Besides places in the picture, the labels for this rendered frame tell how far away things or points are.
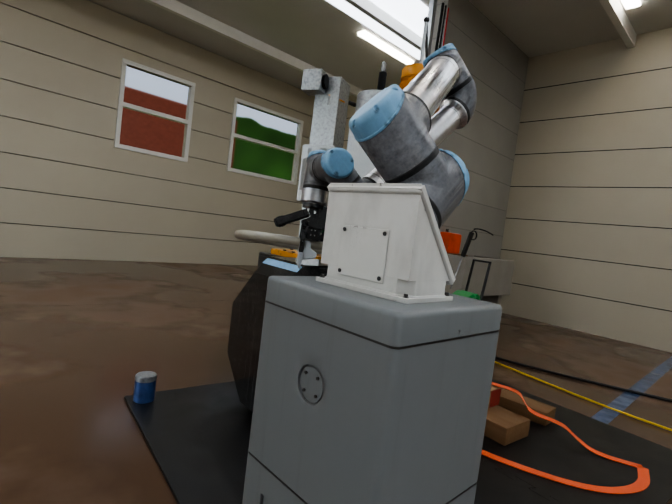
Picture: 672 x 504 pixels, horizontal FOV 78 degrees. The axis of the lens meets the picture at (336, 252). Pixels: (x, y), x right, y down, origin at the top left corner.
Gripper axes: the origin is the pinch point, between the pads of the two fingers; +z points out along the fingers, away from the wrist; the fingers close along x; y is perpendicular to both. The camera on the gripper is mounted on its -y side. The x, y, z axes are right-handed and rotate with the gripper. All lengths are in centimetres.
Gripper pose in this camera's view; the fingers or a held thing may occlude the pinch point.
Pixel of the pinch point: (297, 264)
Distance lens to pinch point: 135.3
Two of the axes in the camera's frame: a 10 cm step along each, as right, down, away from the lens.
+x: -1.1, 0.1, 9.9
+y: 9.8, 1.6, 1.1
